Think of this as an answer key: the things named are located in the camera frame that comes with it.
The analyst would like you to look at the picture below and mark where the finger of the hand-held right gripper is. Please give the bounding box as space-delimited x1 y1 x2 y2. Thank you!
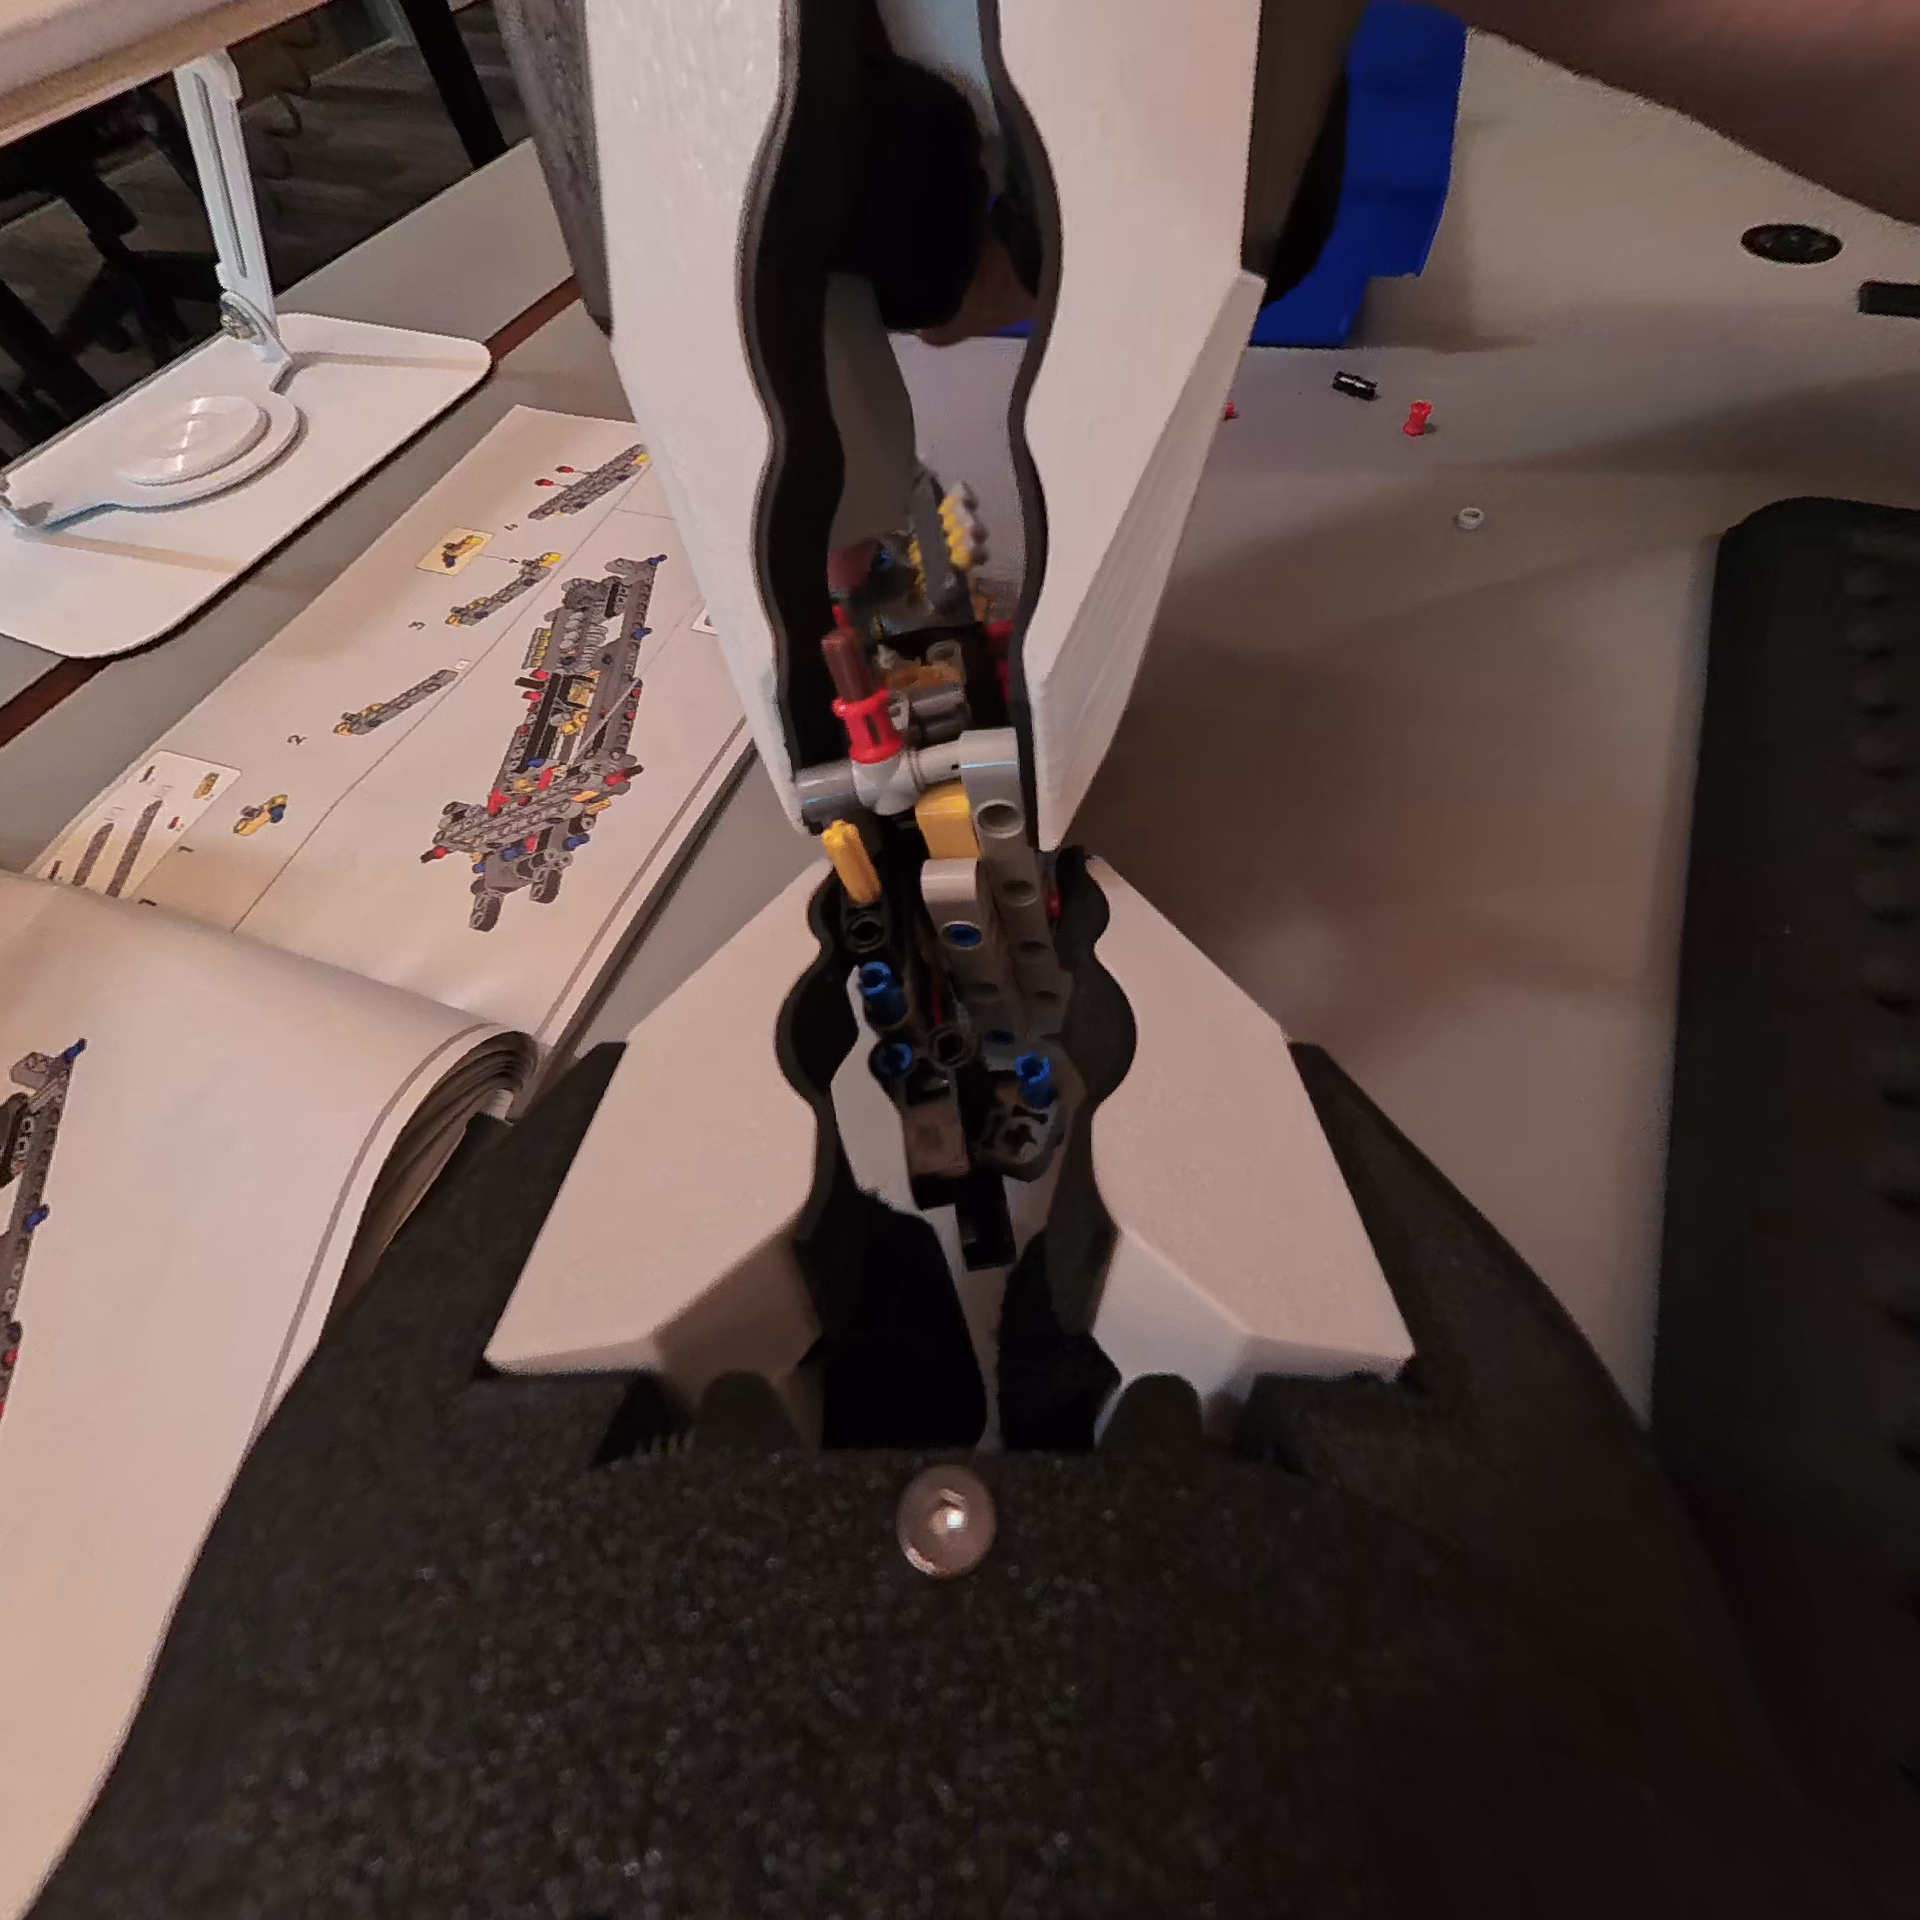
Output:
983 0 1273 853
585 0 818 831

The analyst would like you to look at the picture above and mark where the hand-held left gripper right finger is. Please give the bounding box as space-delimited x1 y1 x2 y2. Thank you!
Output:
1049 850 1415 1449

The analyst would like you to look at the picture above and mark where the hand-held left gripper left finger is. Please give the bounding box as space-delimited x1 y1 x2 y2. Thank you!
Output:
487 870 846 1449

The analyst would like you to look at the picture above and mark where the lego chassis model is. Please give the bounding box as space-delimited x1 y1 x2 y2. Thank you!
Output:
794 470 1087 1267

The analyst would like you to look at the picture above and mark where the short grey lego beam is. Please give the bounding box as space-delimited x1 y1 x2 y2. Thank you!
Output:
919 856 1070 1038

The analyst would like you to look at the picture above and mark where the long grey lego beam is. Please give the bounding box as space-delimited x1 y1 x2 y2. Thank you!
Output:
959 731 1040 902

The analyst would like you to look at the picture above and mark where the blue plastic bin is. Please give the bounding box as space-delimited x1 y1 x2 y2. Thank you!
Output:
1252 0 1472 349

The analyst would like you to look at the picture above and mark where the open instruction booklet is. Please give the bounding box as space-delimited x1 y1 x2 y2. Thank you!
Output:
0 401 753 1920

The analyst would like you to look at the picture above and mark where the black perforated mat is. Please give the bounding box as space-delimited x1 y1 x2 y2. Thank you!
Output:
1650 503 1920 1920

